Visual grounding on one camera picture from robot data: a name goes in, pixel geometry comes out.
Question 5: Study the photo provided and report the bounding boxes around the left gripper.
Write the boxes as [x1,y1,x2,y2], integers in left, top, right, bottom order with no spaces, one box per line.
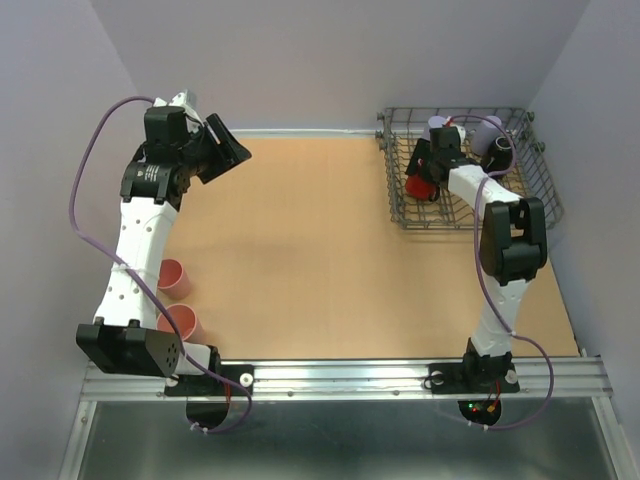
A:
[179,113,253,184]

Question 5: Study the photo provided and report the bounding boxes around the red mug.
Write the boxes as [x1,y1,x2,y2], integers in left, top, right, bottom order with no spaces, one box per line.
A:
[405,174,440,202]

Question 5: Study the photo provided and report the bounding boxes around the lavender plastic cup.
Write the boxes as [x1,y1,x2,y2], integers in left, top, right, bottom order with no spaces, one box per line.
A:
[470,115,502,156]

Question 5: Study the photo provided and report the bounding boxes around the black mug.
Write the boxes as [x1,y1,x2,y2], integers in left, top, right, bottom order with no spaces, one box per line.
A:
[481,136,514,173]

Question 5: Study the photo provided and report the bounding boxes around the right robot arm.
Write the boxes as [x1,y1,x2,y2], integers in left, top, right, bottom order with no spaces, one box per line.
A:
[406,117,547,394]

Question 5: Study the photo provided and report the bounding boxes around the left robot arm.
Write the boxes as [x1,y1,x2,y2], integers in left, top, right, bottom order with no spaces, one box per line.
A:
[76,105,251,394]

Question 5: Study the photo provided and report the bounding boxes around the pink cup far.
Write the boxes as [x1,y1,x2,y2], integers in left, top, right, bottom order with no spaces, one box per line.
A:
[157,259,192,300]

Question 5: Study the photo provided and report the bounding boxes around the pink cup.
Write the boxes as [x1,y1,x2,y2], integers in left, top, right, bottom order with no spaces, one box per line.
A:
[166,304,206,344]
[157,259,192,300]

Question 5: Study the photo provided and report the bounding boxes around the pink cup near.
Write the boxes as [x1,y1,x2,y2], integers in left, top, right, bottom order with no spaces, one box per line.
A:
[166,304,206,344]

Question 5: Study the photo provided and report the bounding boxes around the grey wire dish rack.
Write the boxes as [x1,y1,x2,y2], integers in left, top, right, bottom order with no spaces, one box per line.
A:
[374,105,565,232]

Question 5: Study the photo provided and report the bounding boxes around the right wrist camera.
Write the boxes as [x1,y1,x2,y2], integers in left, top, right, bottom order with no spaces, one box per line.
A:
[445,116,467,145]

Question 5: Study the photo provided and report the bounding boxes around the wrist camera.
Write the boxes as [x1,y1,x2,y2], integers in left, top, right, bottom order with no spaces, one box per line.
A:
[445,116,467,145]
[153,89,201,122]

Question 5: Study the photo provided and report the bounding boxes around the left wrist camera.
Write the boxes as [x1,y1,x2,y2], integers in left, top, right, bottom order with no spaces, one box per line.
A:
[153,89,201,122]

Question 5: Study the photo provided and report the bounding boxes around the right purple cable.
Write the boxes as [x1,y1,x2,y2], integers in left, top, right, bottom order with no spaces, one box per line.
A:
[449,115,554,432]

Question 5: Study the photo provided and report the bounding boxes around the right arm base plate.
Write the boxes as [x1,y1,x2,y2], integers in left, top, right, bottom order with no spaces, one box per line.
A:
[429,362,520,395]

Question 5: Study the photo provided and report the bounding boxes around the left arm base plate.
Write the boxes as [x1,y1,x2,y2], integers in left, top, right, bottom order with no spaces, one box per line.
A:
[164,363,254,397]

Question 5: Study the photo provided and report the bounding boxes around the aluminium rail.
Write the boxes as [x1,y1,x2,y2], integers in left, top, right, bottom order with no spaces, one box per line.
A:
[79,355,614,401]

